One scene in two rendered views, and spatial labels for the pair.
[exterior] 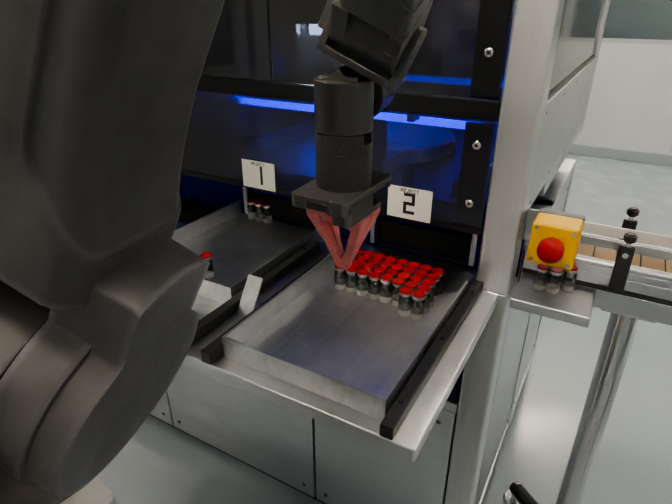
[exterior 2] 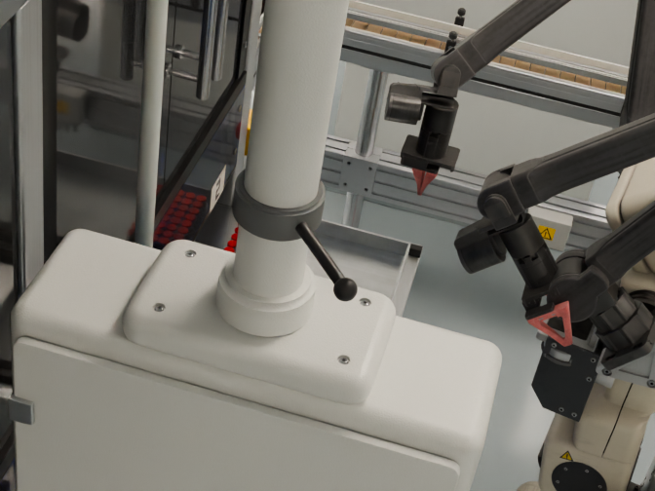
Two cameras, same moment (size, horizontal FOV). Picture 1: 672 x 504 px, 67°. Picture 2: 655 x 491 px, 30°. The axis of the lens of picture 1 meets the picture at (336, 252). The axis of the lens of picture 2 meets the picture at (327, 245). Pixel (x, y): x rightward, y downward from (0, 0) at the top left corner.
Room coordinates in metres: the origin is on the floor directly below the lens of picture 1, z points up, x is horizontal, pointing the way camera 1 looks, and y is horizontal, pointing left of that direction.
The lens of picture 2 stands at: (1.34, 1.69, 2.41)
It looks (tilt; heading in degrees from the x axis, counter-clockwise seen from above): 38 degrees down; 248
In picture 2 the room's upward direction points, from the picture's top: 10 degrees clockwise
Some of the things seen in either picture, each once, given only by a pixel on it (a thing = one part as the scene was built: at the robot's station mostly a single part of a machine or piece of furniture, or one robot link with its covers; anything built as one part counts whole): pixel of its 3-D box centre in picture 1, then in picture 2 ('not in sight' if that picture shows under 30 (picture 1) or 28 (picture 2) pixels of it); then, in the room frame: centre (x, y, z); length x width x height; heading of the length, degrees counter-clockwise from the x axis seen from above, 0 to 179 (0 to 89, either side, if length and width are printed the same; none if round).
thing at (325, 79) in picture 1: (345, 103); (437, 113); (0.50, -0.01, 1.26); 0.07 x 0.06 x 0.07; 161
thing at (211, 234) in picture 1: (236, 243); not in sight; (0.95, 0.21, 0.90); 0.34 x 0.26 x 0.04; 150
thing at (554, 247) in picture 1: (551, 249); not in sight; (0.72, -0.34, 0.99); 0.04 x 0.04 x 0.04; 60
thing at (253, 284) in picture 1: (230, 311); not in sight; (0.68, 0.17, 0.91); 0.14 x 0.03 x 0.06; 151
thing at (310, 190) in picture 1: (343, 165); (433, 141); (0.50, -0.01, 1.20); 0.10 x 0.07 x 0.07; 150
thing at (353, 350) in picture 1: (356, 315); (312, 265); (0.68, -0.03, 0.90); 0.34 x 0.26 x 0.04; 150
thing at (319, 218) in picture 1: (348, 225); (418, 171); (0.51, -0.01, 1.13); 0.07 x 0.07 x 0.09; 60
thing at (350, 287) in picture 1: (380, 287); not in sight; (0.76, -0.08, 0.90); 0.18 x 0.02 x 0.05; 60
